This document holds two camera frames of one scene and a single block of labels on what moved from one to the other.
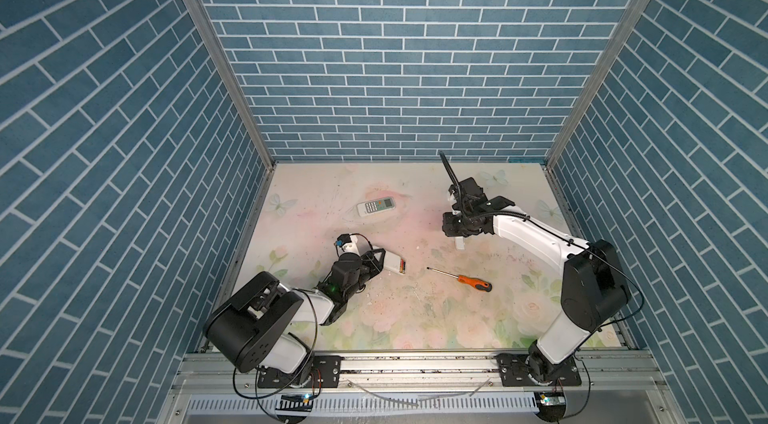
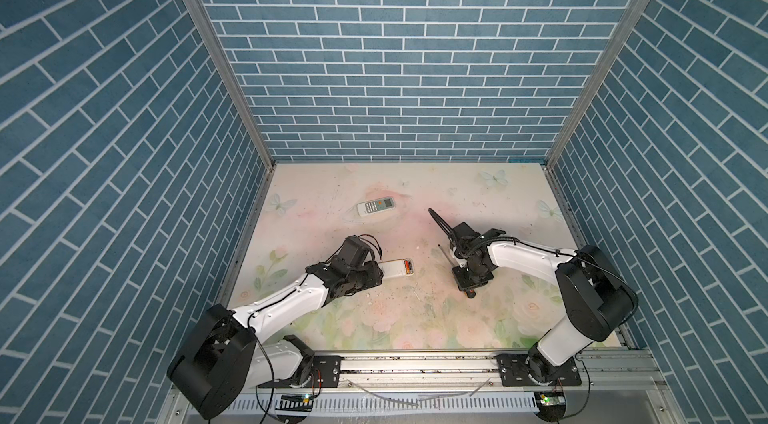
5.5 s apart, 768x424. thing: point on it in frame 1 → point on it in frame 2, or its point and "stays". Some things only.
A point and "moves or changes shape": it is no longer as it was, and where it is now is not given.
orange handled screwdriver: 476,283 moves or changes shape
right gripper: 446,226 → 461,284
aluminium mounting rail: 416,373 stays
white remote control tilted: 374,206 stays
